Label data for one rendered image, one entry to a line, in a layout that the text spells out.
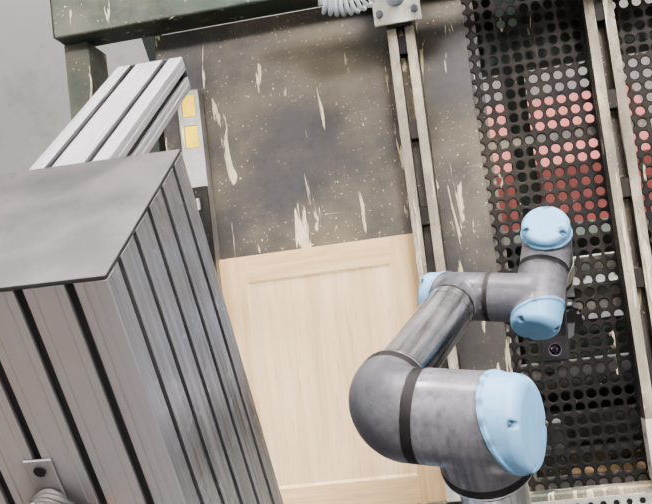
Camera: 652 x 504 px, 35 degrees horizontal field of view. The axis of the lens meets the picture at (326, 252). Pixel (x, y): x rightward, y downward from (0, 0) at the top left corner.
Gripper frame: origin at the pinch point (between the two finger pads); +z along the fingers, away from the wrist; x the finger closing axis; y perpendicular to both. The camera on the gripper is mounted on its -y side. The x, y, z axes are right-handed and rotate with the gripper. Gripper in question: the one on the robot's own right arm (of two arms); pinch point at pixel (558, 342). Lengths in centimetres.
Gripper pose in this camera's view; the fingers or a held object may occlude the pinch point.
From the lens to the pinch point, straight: 188.4
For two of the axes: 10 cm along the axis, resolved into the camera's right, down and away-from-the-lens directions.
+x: -9.7, 1.1, 2.1
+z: 2.3, 5.3, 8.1
